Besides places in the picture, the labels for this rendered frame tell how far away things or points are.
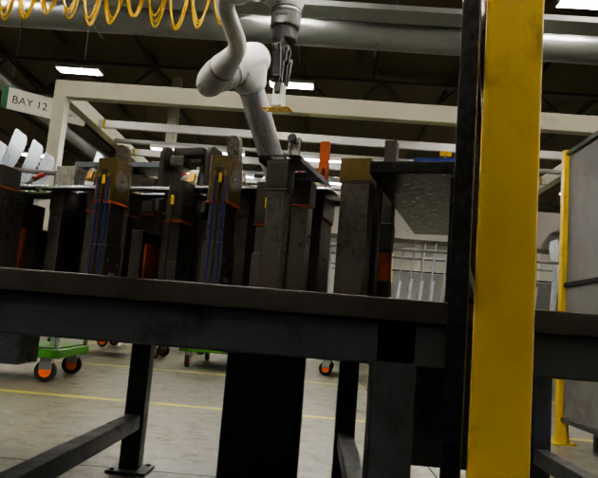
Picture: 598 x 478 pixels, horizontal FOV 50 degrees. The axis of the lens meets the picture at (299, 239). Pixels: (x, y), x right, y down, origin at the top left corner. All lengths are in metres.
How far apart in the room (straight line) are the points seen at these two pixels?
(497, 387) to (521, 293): 0.16
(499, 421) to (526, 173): 0.43
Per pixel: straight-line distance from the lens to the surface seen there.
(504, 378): 1.15
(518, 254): 1.16
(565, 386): 4.67
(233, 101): 8.31
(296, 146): 2.01
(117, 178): 1.81
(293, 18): 1.96
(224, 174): 1.60
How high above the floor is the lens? 0.64
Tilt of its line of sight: 8 degrees up
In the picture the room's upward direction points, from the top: 5 degrees clockwise
